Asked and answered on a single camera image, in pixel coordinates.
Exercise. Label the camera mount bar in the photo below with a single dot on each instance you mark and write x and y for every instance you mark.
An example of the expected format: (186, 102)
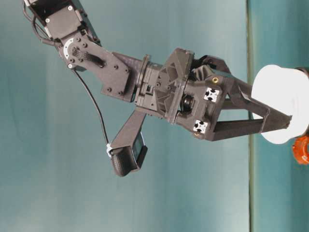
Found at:
(128, 128)

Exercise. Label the blue-green table cloth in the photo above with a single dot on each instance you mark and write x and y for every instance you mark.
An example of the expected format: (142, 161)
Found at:
(277, 193)

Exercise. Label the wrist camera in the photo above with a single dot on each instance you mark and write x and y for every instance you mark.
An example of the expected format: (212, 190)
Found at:
(125, 162)

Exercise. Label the white paper cup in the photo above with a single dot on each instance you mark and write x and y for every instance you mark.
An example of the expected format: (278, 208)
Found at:
(277, 84)

